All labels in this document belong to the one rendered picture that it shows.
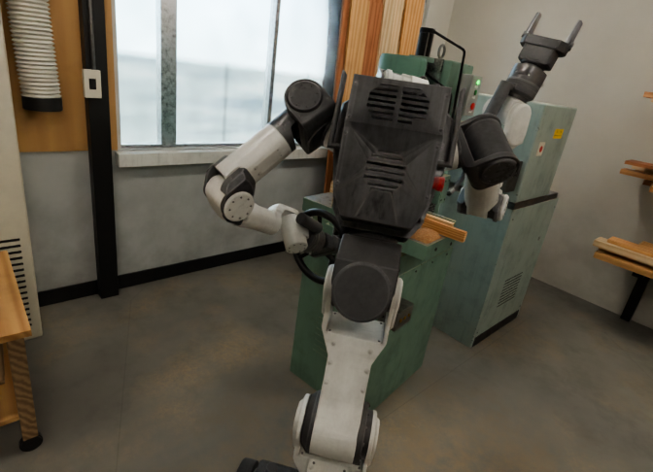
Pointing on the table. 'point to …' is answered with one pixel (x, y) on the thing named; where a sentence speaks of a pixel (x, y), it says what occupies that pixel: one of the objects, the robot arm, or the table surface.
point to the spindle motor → (403, 64)
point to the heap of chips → (426, 235)
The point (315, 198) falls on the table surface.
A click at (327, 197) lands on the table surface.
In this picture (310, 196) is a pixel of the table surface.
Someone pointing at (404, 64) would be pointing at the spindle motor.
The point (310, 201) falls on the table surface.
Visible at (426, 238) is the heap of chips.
